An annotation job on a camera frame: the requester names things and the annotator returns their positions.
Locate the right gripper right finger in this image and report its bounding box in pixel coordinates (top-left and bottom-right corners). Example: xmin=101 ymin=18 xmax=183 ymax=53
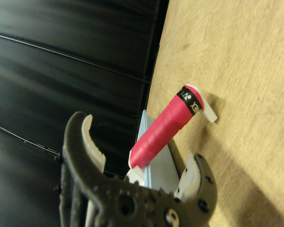
xmin=153 ymin=153 xmax=218 ymax=227

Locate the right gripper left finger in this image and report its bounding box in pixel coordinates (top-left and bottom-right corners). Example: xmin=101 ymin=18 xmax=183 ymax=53
xmin=59 ymin=111 xmax=145 ymax=227

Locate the blue litter tray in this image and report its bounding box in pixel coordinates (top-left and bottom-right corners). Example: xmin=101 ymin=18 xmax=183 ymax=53
xmin=134 ymin=110 xmax=181 ymax=190

